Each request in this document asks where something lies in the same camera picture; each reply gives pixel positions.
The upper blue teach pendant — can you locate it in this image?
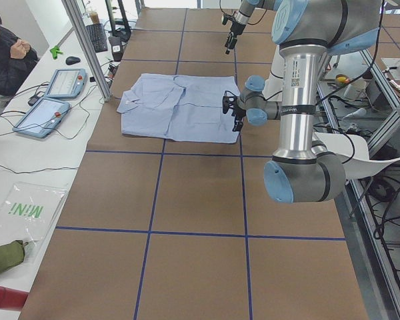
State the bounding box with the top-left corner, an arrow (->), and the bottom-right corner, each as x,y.
44,69 -> 87,99

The black computer mouse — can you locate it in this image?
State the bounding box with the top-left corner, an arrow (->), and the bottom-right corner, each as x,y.
65,56 -> 81,65

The green plastic clamp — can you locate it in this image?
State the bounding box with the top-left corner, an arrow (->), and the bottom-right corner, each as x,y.
49,45 -> 63,60

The clear plastic MiNi bag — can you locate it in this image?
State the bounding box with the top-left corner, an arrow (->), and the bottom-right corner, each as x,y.
0,182 -> 68,263

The red bottle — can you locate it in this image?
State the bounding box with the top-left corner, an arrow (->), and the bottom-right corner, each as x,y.
0,286 -> 29,311

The lower blue teach pendant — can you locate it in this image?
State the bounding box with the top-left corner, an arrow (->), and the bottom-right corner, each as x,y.
13,97 -> 71,139

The white paper sheet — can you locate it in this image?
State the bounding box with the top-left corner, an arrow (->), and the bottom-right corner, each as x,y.
313,132 -> 400,180

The light blue striped shirt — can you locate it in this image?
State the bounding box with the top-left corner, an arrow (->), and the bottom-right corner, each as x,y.
117,73 -> 239,144

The aluminium frame post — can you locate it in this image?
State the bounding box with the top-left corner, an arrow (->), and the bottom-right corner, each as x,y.
61,0 -> 111,102

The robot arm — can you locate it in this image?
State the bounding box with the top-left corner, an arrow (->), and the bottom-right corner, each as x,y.
222,1 -> 384,203
219,0 -> 281,55

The seated person in black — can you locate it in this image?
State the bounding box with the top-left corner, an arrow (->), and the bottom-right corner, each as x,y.
0,16 -> 39,97

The black keyboard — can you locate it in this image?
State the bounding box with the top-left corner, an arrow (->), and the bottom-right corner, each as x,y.
85,23 -> 107,53

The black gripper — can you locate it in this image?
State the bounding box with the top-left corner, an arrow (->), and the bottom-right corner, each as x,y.
222,95 -> 245,132
222,12 -> 245,55

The green folded cloth pouch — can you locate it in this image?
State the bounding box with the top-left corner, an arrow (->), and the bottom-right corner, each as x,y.
0,240 -> 31,275

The iced coffee cup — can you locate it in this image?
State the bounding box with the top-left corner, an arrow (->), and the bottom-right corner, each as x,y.
87,10 -> 100,24

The blue teach pendant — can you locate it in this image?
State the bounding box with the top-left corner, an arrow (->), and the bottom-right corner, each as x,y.
44,69 -> 87,99
13,97 -> 71,139

